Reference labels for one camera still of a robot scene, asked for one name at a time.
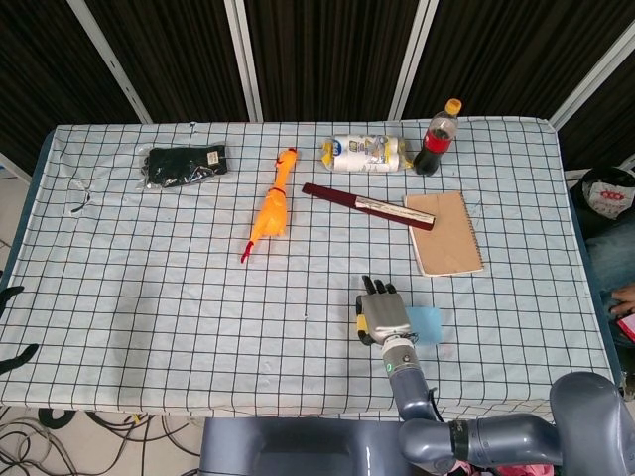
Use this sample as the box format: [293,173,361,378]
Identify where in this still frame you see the large blue foam block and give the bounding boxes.
[404,305,445,345]

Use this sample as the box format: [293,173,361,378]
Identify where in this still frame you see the tangle of floor cables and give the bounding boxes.
[0,406,200,476]

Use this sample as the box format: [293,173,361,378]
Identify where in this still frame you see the dark red folded fan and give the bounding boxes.
[301,181,438,232]

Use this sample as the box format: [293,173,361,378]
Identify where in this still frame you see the blue-grey robot torso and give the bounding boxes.
[197,417,413,476]

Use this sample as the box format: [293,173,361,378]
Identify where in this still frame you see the pink cloth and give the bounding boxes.
[453,459,556,476]

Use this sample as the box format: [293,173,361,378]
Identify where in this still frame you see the white cups in plastic pack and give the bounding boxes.
[319,133,414,175]

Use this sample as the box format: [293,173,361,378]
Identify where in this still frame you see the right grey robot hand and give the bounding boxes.
[355,275,415,347]

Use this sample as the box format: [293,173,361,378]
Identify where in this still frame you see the orange rubber chicken toy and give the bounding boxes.
[241,147,303,264]

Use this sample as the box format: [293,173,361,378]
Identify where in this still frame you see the thin black white cord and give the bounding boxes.
[66,178,94,215]

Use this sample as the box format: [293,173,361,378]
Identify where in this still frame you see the cola bottle with red label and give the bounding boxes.
[412,97,464,178]

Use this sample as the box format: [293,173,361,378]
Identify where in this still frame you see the brown spiral notebook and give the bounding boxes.
[402,191,486,278]

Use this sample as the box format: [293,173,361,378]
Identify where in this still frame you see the person in blue jeans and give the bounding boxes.
[584,217,635,348]

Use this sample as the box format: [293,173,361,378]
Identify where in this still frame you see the checkered light blue tablecloth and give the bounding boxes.
[0,117,614,425]

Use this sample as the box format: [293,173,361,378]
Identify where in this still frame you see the white bag with red print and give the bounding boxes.
[565,166,635,223]

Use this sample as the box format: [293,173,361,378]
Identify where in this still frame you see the white partition frame post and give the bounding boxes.
[66,0,153,124]
[388,0,441,120]
[0,151,32,182]
[221,0,264,123]
[548,34,635,131]

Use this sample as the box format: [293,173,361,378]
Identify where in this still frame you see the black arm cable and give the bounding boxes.
[425,388,446,423]

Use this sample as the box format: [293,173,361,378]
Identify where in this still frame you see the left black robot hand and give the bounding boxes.
[0,270,40,377]

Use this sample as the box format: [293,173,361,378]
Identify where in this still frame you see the black gloves in plastic bag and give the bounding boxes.
[138,142,230,189]

